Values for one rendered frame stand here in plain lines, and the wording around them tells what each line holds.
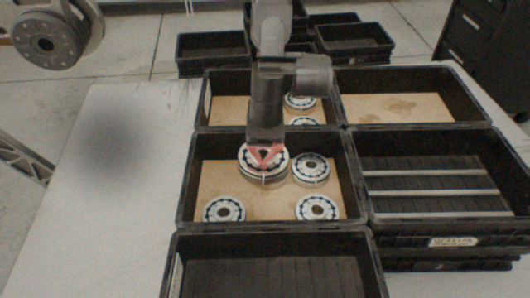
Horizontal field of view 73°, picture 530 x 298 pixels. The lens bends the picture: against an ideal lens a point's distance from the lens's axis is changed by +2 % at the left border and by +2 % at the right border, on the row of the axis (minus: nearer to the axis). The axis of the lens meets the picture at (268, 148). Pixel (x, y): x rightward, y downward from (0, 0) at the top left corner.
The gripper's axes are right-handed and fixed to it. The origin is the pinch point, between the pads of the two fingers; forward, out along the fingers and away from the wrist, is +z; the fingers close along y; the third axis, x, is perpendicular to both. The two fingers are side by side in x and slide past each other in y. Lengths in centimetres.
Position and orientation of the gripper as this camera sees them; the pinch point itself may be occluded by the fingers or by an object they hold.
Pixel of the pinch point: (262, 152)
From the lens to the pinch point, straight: 69.0
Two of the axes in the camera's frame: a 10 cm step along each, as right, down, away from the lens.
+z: -0.7, 6.9, 7.2
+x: -10.0, -0.4, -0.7
